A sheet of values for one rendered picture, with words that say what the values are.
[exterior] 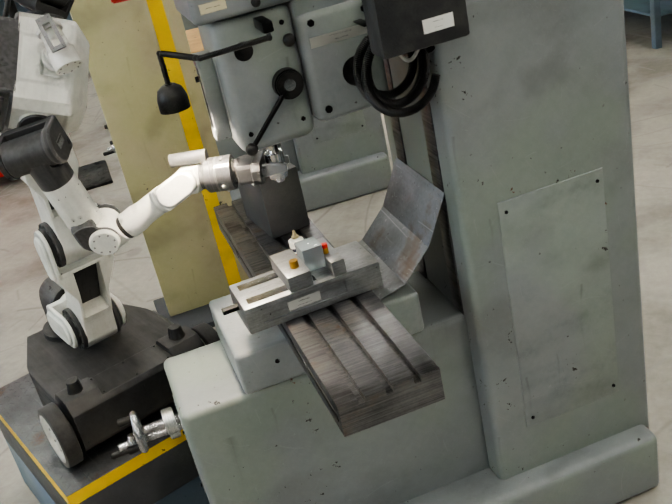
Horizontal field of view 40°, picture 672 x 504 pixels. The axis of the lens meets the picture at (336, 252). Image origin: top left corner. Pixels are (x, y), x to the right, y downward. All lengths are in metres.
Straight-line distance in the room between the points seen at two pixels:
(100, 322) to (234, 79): 1.14
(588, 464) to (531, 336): 0.46
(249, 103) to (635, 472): 1.57
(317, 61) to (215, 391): 0.88
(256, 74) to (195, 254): 2.18
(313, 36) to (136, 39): 1.87
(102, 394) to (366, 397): 1.14
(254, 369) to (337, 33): 0.84
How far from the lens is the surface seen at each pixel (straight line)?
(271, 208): 2.61
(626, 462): 2.86
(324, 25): 2.14
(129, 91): 3.97
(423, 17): 1.95
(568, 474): 2.77
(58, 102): 2.34
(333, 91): 2.17
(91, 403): 2.83
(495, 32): 2.19
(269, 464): 2.50
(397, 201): 2.54
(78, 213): 2.37
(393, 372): 1.95
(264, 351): 2.31
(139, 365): 2.91
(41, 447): 3.09
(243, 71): 2.13
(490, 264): 2.37
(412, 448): 2.63
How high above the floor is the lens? 2.03
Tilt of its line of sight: 26 degrees down
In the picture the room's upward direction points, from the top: 13 degrees counter-clockwise
